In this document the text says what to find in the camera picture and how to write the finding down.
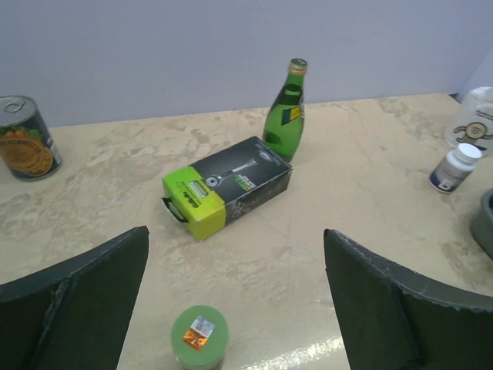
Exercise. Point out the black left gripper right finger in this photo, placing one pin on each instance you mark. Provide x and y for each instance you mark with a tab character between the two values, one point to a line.
392	317

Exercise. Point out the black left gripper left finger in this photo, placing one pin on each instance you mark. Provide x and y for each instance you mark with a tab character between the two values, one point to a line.
76	313

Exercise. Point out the green pill bottle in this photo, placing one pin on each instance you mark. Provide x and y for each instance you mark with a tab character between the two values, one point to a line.
199	338

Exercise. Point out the grey fruit tray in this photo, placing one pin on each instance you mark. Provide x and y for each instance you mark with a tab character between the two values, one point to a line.
482	224

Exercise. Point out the white supplement bottle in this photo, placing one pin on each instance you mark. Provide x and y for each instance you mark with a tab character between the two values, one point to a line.
455	167

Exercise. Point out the orange labelled tin can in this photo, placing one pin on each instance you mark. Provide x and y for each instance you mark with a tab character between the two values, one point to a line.
27	147

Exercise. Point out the black green razor box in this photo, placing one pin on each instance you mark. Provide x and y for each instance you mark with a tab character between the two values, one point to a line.
207	195

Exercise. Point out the white paper bag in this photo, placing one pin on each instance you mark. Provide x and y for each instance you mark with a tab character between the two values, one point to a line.
473	122

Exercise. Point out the green glass bottle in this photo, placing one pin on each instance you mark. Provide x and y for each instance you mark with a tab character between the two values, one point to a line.
284	124

